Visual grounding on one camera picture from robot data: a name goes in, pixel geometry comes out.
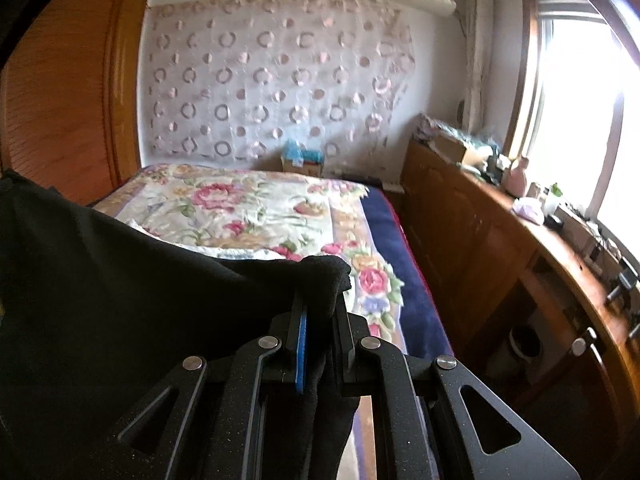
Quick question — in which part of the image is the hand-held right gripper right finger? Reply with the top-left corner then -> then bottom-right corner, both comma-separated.
332,302 -> 583,480

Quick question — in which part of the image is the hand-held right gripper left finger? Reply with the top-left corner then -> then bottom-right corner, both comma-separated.
90,291 -> 311,480

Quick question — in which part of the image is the black printed t-shirt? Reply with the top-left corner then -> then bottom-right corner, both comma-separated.
0,170 -> 366,480

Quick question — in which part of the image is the navy blue bed sheet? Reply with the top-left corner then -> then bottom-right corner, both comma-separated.
357,187 -> 457,361

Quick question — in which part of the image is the blue floral white sheet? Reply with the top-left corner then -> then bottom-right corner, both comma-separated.
127,217 -> 433,480

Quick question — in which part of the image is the long wooden cabinet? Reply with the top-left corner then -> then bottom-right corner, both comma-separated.
400,137 -> 640,461

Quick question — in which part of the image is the floral bed blanket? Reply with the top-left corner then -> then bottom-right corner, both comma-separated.
92,162 -> 407,353

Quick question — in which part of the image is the dark waste bin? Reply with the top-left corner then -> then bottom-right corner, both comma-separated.
507,324 -> 544,362

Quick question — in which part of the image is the small cardboard box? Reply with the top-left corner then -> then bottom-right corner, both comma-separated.
280,156 -> 326,177

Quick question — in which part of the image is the open cardboard box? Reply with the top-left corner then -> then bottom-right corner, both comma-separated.
434,135 -> 488,167

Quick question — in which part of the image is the white plastic bag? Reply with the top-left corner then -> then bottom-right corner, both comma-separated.
512,197 -> 547,226

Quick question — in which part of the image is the pile of printed bags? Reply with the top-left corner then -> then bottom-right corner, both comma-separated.
416,112 -> 458,147

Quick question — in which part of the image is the pink bottle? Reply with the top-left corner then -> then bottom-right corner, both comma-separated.
507,156 -> 533,197

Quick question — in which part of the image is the tied pale window curtain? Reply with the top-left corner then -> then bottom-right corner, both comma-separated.
460,0 -> 496,133

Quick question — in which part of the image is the window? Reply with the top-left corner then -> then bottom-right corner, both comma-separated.
502,0 -> 640,241

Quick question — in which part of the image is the wooden slatted wardrobe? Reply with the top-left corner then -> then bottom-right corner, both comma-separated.
0,0 -> 151,207

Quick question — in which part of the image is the circle patterned wall cloth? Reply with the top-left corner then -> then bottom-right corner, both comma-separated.
140,0 -> 418,167

